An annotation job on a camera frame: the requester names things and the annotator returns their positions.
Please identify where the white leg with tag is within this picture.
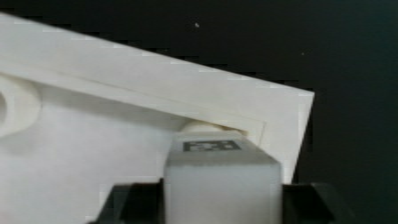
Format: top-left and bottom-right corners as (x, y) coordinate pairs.
(164, 121), (283, 224)

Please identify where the white square tabletop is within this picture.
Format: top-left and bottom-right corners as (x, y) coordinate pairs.
(0, 12), (315, 224)

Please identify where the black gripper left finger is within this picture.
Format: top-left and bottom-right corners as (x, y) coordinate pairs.
(88, 181), (166, 224)

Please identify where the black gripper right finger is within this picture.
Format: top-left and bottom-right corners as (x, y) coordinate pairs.
(283, 183), (358, 224)

